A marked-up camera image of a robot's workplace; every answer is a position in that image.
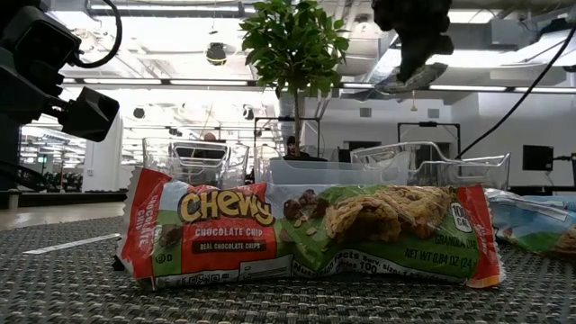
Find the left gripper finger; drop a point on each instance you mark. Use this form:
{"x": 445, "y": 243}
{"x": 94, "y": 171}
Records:
{"x": 90, "y": 114}

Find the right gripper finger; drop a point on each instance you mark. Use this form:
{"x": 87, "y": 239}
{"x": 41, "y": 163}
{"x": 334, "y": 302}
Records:
{"x": 423, "y": 51}

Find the foil granola bar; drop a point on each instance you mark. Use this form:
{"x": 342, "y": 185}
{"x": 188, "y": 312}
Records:
{"x": 418, "y": 81}

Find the red chocolate chip granola bar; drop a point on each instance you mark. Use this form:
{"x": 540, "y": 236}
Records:
{"x": 234, "y": 234}
{"x": 531, "y": 225}

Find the black ceiling spotlight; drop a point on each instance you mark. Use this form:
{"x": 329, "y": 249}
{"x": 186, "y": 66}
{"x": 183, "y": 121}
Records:
{"x": 217, "y": 54}
{"x": 138, "y": 113}
{"x": 248, "y": 113}

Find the white pillar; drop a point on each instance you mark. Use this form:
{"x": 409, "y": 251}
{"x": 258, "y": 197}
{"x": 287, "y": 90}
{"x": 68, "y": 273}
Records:
{"x": 103, "y": 162}

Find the long ceiling light strip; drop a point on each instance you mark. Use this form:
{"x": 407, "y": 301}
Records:
{"x": 472, "y": 88}
{"x": 202, "y": 82}

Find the person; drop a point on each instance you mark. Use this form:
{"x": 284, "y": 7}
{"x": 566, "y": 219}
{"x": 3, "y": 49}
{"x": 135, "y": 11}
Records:
{"x": 292, "y": 143}
{"x": 209, "y": 136}

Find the green potted plant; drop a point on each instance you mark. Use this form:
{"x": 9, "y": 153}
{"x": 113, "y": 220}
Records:
{"x": 292, "y": 45}

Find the white stick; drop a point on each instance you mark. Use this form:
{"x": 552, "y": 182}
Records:
{"x": 72, "y": 243}

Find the clear plastic bin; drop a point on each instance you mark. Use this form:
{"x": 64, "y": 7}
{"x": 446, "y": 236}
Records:
{"x": 477, "y": 173}
{"x": 238, "y": 166}
{"x": 315, "y": 173}

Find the black monitor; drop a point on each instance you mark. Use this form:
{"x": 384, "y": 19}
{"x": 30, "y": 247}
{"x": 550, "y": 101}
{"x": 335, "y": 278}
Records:
{"x": 537, "y": 157}

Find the grey woven placemat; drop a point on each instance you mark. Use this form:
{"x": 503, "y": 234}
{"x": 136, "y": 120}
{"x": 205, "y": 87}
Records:
{"x": 288, "y": 308}

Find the silver ventilation duct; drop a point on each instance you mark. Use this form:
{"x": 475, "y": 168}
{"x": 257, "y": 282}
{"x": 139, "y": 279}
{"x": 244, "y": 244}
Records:
{"x": 382, "y": 63}

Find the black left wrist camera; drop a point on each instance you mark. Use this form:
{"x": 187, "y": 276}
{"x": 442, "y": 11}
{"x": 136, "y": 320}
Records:
{"x": 49, "y": 40}

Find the wall air vent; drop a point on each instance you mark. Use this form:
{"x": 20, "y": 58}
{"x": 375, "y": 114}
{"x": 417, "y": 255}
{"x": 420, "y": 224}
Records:
{"x": 433, "y": 113}
{"x": 365, "y": 112}

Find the black aluminium table frame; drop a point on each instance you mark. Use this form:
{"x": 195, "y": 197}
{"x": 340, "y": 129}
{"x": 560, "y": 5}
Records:
{"x": 67, "y": 198}

